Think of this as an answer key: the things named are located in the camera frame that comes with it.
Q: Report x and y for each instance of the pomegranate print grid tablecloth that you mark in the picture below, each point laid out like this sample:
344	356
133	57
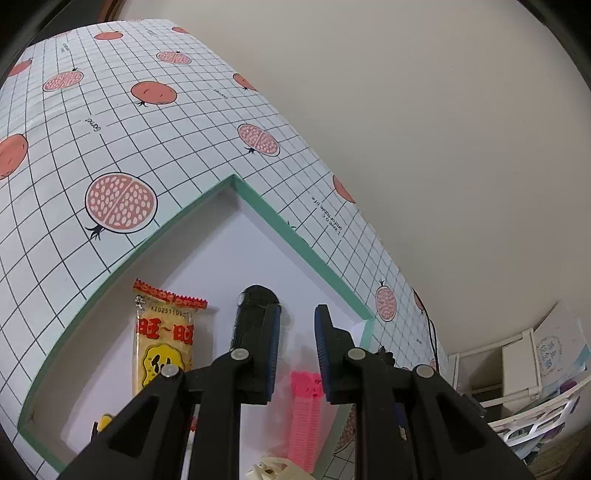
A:
138	138

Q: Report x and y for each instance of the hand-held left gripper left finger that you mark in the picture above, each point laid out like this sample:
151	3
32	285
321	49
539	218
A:
273	350

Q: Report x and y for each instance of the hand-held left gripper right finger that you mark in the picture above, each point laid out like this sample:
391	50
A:
323	355

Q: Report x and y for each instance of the colourful building block toy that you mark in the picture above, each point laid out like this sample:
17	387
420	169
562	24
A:
105	421

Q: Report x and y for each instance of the pale blue printed card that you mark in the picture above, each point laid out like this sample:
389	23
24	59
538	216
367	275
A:
561	350

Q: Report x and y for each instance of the white wooden shelf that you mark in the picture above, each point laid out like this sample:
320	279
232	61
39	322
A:
519	364

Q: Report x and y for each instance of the teal cardboard box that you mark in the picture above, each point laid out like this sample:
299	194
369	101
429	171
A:
258	258

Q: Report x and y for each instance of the white hair claw clip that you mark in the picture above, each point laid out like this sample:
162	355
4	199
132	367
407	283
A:
277	470

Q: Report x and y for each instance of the pink hair roller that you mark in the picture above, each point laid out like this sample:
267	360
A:
302	429

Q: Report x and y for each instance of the yellow snack packet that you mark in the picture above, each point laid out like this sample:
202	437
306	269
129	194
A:
161	341

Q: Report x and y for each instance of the black toy car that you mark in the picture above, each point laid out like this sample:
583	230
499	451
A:
251	300

